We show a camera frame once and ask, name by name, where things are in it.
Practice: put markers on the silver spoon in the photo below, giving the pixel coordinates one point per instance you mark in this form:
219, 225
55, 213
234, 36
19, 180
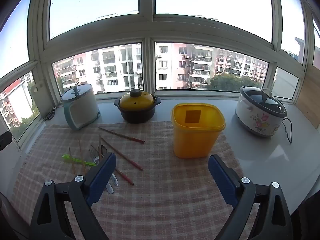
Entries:
103, 151

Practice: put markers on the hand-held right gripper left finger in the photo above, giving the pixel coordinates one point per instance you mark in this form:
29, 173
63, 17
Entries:
103, 177

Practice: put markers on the white window frame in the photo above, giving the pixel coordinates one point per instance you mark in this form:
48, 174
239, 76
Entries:
147, 30

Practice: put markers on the thin brown chopstick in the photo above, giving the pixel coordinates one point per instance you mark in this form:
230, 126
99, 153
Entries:
72, 160

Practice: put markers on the yellow plastic container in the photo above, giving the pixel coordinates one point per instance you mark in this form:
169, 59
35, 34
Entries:
195, 135

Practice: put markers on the green plastic spoon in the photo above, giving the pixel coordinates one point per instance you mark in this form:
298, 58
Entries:
75, 158

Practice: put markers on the white and teal electric pot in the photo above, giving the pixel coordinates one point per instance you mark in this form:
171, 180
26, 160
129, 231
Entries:
82, 110

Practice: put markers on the wooden board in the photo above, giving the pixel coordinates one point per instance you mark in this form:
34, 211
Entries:
310, 100

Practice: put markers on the red-brown chopstick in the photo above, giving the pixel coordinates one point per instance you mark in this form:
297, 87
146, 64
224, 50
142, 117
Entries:
120, 135
125, 178
125, 156

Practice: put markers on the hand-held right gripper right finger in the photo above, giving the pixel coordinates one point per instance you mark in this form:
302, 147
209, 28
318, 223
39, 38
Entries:
221, 177

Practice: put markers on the black casserole with yellow lid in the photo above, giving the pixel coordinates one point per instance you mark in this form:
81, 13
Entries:
136, 105

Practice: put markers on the white electric kettle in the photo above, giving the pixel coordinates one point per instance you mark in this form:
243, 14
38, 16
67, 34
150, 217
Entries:
257, 115

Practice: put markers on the silver fork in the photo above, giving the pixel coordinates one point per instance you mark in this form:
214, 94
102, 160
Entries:
93, 153

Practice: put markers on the black scissors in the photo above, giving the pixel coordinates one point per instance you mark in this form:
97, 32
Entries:
50, 113

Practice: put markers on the pink checked cloth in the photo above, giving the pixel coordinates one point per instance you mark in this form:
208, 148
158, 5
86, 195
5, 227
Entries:
162, 192

